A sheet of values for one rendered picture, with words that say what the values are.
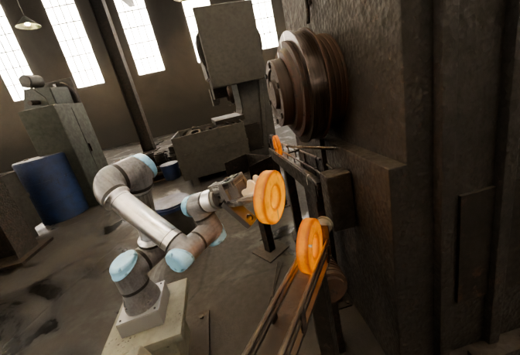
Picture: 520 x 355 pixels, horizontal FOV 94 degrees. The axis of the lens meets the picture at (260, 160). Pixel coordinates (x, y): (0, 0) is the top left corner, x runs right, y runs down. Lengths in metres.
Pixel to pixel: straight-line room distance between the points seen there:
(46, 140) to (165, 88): 7.50
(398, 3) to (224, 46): 3.11
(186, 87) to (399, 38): 10.66
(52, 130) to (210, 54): 2.35
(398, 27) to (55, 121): 4.05
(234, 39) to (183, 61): 7.63
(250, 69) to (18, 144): 11.70
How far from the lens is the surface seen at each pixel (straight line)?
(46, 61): 12.97
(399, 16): 0.75
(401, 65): 0.75
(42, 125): 4.36
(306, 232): 0.69
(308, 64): 0.90
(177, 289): 1.43
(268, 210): 0.66
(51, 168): 4.16
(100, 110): 12.18
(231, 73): 3.66
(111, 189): 0.95
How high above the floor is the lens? 1.16
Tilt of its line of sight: 17 degrees down
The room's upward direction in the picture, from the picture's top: 13 degrees counter-clockwise
